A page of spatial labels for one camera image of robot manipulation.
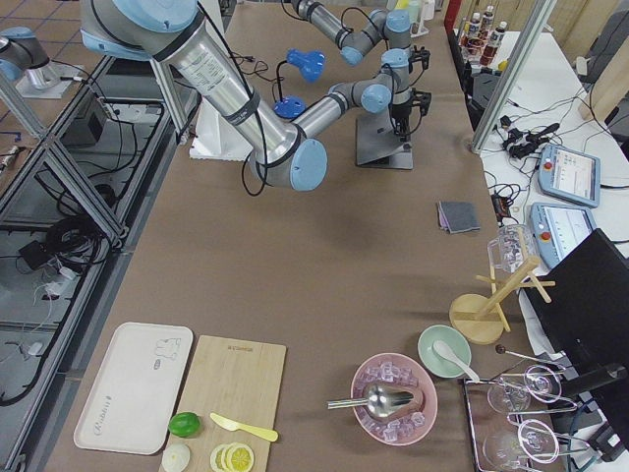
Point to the grey laptop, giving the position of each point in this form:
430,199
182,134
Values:
378,147

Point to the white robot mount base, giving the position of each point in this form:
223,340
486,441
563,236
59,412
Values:
216,139

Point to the rack of coloured cups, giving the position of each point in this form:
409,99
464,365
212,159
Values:
420,11

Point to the metal scoop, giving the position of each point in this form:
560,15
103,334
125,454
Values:
382,401

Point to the green bowl with spoon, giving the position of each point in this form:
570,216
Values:
446,352

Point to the pink bowl with ice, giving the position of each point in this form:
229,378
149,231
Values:
402,371

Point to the teach pendant tablet near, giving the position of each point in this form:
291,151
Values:
559,229

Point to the clear glass mug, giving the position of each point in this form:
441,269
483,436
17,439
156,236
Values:
512,245

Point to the wine glass upper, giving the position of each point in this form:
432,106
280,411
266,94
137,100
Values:
512,393

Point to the wooden cutting board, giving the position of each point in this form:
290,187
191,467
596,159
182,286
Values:
238,379

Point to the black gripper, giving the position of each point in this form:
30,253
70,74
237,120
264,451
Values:
399,111

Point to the folded grey cloth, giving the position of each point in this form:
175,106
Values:
457,217

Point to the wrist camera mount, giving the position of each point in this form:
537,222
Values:
419,55
421,100

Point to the yellow plastic knife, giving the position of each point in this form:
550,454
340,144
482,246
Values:
233,426

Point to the aluminium frame post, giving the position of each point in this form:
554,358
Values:
524,45

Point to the teach pendant tablet far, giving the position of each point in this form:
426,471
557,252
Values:
570,175

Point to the green lime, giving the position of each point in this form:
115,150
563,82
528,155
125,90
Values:
184,424

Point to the wooden cup stand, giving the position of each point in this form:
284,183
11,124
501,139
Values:
480,319

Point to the white plastic tray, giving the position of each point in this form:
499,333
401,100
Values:
134,392

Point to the bottles in wire basket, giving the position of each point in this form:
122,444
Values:
480,36

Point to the peeled white onion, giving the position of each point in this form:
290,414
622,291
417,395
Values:
175,458

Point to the wine glass lower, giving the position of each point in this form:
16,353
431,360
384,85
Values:
530,446

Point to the black glass rack tray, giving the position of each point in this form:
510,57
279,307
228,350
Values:
483,421

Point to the teach pendant tablet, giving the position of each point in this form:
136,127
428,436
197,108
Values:
559,229
570,175

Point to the lemon slices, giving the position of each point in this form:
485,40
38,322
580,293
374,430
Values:
232,457

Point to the wine glass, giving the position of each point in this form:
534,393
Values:
512,393
530,446

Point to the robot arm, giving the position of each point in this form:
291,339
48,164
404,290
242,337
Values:
285,153
359,29

